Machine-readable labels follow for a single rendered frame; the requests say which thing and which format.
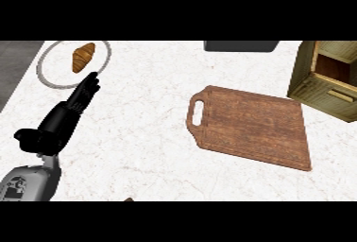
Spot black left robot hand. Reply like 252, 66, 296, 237
13, 71, 101, 157

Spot pale wooden cabinet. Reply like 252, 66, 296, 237
285, 41, 357, 105

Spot dark grey appliance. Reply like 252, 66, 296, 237
201, 41, 281, 53

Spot pale wooden drawer front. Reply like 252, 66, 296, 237
285, 73, 357, 124

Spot white round plate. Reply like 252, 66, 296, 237
35, 41, 113, 90

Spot brown wooden cutting board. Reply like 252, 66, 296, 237
185, 84, 313, 172

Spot brown croissant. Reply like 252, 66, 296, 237
70, 42, 97, 74

